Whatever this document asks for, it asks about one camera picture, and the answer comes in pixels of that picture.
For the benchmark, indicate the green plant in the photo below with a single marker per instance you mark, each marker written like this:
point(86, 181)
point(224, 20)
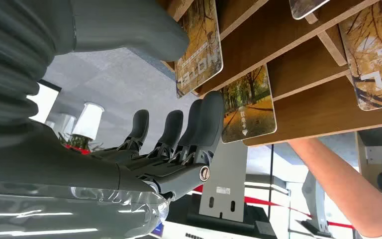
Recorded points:
point(77, 142)

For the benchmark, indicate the autumn path card small print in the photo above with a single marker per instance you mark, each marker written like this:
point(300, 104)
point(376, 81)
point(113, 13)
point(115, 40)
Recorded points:
point(248, 109)

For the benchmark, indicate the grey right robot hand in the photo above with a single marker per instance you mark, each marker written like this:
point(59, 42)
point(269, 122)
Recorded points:
point(46, 158)

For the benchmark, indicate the card with white edge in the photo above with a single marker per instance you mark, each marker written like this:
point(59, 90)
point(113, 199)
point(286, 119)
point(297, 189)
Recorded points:
point(304, 6)

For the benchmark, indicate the red barrier tape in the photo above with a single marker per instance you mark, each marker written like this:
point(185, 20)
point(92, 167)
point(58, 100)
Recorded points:
point(266, 202)

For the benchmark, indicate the black stand base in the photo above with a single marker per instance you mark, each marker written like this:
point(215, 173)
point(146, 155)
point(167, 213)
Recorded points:
point(243, 219)

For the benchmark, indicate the autumn tree card white lettering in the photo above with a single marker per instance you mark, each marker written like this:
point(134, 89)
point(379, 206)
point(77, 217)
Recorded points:
point(199, 49)

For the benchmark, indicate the white planter pot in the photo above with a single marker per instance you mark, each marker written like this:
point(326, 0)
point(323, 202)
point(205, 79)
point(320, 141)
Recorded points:
point(65, 125)
point(89, 120)

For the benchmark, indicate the grey metal monitor stand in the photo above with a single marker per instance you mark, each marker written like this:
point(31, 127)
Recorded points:
point(316, 204)
point(225, 184)

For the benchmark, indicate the ribbed grey right arm sleeve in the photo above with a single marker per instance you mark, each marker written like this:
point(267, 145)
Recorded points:
point(9, 59)

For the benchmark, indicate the autumn branch card large lettering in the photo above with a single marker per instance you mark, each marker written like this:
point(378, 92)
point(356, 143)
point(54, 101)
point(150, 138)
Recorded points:
point(375, 56)

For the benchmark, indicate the wooden card holder rack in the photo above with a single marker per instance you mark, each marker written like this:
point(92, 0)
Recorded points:
point(309, 109)

